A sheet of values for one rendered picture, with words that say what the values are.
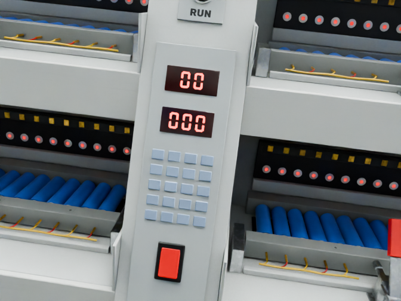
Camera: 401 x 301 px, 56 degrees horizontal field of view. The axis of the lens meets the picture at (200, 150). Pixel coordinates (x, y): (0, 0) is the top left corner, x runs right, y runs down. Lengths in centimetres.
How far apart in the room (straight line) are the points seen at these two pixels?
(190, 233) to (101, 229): 13
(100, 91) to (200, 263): 18
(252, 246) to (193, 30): 23
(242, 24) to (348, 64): 13
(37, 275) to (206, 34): 27
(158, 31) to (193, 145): 10
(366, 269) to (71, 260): 30
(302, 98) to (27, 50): 28
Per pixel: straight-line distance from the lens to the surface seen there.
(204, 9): 35
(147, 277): 36
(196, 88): 33
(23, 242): 45
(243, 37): 34
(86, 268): 40
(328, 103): 35
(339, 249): 44
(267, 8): 56
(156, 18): 35
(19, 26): 47
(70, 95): 37
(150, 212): 34
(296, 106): 34
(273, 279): 41
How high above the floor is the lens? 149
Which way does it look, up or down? 3 degrees down
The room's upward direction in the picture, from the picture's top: 7 degrees clockwise
